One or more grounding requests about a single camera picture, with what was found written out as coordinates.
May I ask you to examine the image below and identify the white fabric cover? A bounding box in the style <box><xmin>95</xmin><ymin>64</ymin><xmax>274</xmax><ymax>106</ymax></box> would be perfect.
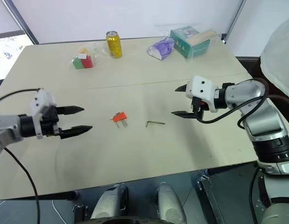
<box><xmin>259</xmin><ymin>17</ymin><xmax>289</xmax><ymax>100</ymax></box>

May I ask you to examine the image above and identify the black table bracket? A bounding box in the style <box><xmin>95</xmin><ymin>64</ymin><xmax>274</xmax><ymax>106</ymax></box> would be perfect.
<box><xmin>71</xmin><ymin>204</ymin><xmax>89</xmax><ymax>220</ymax></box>

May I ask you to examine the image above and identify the silver robot torso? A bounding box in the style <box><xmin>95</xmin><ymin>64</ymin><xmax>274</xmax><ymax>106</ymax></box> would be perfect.
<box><xmin>258</xmin><ymin>174</ymin><xmax>289</xmax><ymax>224</ymax></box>

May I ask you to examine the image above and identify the thin white floor cable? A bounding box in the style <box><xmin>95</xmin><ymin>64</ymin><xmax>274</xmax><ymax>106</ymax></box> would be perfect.
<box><xmin>51</xmin><ymin>199</ymin><xmax>67</xmax><ymax>224</ymax></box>

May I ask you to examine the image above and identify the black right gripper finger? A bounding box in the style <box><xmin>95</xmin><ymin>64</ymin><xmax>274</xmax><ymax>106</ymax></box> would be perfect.
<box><xmin>174</xmin><ymin>84</ymin><xmax>190</xmax><ymax>94</ymax></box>
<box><xmin>170</xmin><ymin>110</ymin><xmax>197</xmax><ymax>120</ymax></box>

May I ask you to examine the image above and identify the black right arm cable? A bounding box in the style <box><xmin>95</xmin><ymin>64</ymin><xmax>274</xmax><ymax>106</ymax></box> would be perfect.
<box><xmin>196</xmin><ymin>78</ymin><xmax>271</xmax><ymax>128</ymax></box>

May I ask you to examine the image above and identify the metal allen key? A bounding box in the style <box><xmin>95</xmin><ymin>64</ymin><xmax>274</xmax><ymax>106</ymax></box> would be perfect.
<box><xmin>145</xmin><ymin>120</ymin><xmax>166</xmax><ymax>128</ymax></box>

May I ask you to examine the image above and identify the silver rounded robot leg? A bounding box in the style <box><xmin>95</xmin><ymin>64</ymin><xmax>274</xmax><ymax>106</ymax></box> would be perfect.
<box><xmin>90</xmin><ymin>183</ymin><xmax>130</xmax><ymax>221</ymax></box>
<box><xmin>155</xmin><ymin>182</ymin><xmax>189</xmax><ymax>222</ymax></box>

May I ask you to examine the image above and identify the black metal table leg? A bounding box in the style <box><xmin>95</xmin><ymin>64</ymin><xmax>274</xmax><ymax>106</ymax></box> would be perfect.
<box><xmin>196</xmin><ymin>173</ymin><xmax>227</xmax><ymax>224</ymax></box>

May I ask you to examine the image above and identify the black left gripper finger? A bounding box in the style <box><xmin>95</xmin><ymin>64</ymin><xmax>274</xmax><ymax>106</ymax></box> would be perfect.
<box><xmin>56</xmin><ymin>105</ymin><xmax>85</xmax><ymax>116</ymax></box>
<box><xmin>58</xmin><ymin>125</ymin><xmax>93</xmax><ymax>140</ymax></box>

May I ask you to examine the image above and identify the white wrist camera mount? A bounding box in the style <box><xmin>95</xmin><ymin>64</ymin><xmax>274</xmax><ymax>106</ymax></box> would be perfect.
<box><xmin>29</xmin><ymin>88</ymin><xmax>57</xmax><ymax>140</ymax></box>
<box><xmin>184</xmin><ymin>75</ymin><xmax>226</xmax><ymax>113</ymax></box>

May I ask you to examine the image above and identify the dark window frame bar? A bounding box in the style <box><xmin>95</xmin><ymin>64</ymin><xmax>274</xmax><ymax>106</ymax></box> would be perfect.
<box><xmin>3</xmin><ymin>0</ymin><xmax>40</xmax><ymax>45</ymax></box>

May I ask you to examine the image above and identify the green cardboard box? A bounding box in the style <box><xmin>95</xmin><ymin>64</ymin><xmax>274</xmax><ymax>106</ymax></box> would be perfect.
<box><xmin>169</xmin><ymin>25</ymin><xmax>211</xmax><ymax>59</ymax></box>

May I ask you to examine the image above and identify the bag of coloured blocks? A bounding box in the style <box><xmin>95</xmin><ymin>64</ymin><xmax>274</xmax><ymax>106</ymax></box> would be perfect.
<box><xmin>69</xmin><ymin>44</ymin><xmax>99</xmax><ymax>70</ymax></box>

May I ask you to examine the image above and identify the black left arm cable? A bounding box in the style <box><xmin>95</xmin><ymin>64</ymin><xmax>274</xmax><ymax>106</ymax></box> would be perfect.
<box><xmin>0</xmin><ymin>87</ymin><xmax>42</xmax><ymax>224</ymax></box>

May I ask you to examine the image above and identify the yellow drink can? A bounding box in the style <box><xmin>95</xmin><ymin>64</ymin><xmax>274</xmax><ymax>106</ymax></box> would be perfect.
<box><xmin>105</xmin><ymin>30</ymin><xmax>123</xmax><ymax>59</ymax></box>

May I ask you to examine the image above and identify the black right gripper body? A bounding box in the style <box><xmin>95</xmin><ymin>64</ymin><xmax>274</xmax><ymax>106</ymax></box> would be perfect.
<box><xmin>190</xmin><ymin>96</ymin><xmax>210</xmax><ymax>120</ymax></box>

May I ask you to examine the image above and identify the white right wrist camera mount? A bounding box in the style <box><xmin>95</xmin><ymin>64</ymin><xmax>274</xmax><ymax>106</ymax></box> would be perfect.
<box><xmin>184</xmin><ymin>75</ymin><xmax>226</xmax><ymax>113</ymax></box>

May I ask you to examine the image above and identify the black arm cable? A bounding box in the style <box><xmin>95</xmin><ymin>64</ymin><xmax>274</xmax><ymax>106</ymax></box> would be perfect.
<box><xmin>0</xmin><ymin>87</ymin><xmax>42</xmax><ymax>224</ymax></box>
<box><xmin>196</xmin><ymin>78</ymin><xmax>271</xmax><ymax>128</ymax></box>

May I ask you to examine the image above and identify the purple tissue pack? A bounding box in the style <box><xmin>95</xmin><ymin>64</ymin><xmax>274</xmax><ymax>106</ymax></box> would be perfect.
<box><xmin>147</xmin><ymin>36</ymin><xmax>176</xmax><ymax>61</ymax></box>

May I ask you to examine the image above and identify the orange plug connector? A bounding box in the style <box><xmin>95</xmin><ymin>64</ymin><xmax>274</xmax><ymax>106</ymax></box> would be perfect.
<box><xmin>112</xmin><ymin>111</ymin><xmax>127</xmax><ymax>123</ymax></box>

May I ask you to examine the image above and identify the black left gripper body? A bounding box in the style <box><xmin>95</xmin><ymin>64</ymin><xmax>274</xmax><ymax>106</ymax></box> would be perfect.
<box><xmin>40</xmin><ymin>105</ymin><xmax>63</xmax><ymax>139</ymax></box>

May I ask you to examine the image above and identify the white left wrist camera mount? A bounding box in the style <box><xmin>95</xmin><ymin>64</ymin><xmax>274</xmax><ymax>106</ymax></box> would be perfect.
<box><xmin>29</xmin><ymin>88</ymin><xmax>57</xmax><ymax>140</ymax></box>

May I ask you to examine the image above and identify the bag of wooden sticks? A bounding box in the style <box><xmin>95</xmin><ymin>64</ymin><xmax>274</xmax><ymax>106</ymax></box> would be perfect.
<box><xmin>189</xmin><ymin>29</ymin><xmax>221</xmax><ymax>47</ymax></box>

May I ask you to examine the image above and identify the dark slanted pole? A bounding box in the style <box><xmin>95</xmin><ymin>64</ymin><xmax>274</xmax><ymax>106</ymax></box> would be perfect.
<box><xmin>221</xmin><ymin>0</ymin><xmax>243</xmax><ymax>44</ymax></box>

